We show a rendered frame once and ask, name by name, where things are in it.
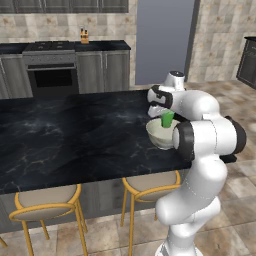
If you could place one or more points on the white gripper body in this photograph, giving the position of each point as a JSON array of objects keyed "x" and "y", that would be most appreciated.
[{"x": 154, "y": 111}]

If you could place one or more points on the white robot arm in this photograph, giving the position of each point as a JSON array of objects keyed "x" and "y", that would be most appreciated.
[{"x": 203, "y": 173}]

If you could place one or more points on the green cup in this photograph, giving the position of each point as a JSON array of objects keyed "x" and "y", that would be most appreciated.
[{"x": 167, "y": 119}]

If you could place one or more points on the white bowl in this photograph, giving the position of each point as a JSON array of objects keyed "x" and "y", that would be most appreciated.
[{"x": 158, "y": 134}]

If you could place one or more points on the black marble dining island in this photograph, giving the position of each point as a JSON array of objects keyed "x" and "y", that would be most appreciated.
[{"x": 76, "y": 133}]

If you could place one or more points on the grey base cupboards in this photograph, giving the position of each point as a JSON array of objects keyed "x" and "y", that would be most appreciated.
[
  {"x": 13, "y": 76},
  {"x": 102, "y": 70}
]

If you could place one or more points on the yellow stool with beige seat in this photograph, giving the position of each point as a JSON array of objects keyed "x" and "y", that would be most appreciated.
[
  {"x": 150, "y": 186},
  {"x": 2, "y": 242},
  {"x": 45, "y": 201}
]

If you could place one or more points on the wooden knife block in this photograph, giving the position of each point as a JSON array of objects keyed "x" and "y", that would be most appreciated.
[{"x": 84, "y": 36}]

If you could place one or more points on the dark cupboard unit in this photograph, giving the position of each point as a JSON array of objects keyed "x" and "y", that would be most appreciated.
[{"x": 248, "y": 61}]

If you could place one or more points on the grey oven with hob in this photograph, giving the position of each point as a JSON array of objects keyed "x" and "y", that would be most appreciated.
[{"x": 51, "y": 68}]

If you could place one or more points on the grey wall cupboards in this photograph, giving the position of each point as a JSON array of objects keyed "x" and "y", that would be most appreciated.
[{"x": 63, "y": 5}]

